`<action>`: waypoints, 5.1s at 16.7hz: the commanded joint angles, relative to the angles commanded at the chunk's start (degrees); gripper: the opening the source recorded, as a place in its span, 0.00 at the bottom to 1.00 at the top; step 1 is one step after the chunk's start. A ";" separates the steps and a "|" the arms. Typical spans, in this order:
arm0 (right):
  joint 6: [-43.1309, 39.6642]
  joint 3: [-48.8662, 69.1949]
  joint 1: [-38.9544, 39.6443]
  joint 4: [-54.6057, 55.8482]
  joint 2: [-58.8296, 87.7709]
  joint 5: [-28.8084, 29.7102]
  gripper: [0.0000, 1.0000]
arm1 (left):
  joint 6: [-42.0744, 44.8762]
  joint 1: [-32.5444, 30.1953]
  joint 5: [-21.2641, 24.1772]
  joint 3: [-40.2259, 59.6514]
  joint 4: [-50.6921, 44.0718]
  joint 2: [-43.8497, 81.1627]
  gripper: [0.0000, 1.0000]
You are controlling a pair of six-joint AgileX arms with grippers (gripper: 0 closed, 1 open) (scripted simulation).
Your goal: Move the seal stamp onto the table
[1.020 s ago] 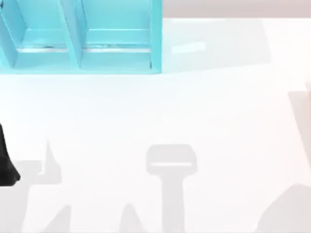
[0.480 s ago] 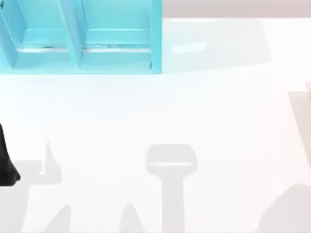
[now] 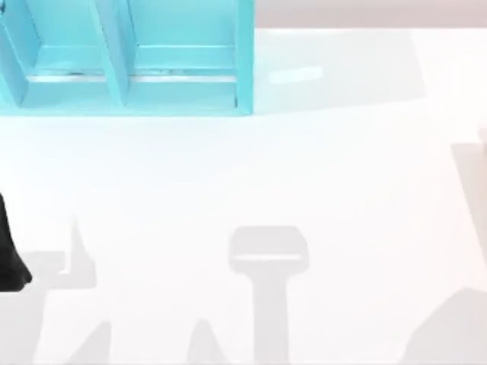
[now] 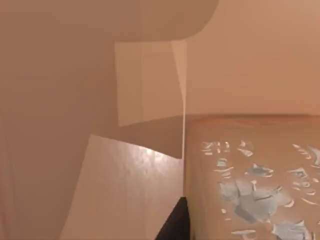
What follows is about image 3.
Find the light blue rack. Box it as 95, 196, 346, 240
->
0, 0, 255, 117

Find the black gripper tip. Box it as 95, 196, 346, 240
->
0, 193, 33, 294

